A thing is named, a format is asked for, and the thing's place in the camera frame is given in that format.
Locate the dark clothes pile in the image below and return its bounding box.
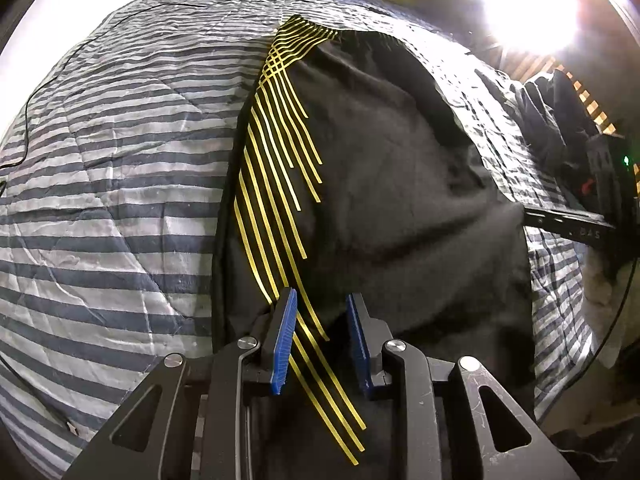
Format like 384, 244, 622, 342
495, 45, 640, 181

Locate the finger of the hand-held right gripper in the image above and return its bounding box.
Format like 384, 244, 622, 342
520, 204, 618, 252

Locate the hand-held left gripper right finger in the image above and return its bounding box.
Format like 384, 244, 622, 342
346, 292, 581, 480

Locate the white fluffy cloth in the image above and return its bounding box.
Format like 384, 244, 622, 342
582, 247, 623, 366

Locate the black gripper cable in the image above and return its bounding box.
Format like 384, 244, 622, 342
590, 257, 640, 376

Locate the thin black cable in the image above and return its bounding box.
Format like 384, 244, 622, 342
0, 0, 206, 196

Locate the ring light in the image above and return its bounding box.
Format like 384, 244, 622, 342
480, 0, 581, 56

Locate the grey striped blanket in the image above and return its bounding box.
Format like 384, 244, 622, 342
0, 0, 596, 480

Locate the black garment with yellow stripes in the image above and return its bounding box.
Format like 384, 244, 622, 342
212, 14, 538, 480

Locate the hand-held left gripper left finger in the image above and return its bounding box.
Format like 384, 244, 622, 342
65, 287, 299, 480

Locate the dark green jacket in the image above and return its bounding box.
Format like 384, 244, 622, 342
510, 77, 566, 171

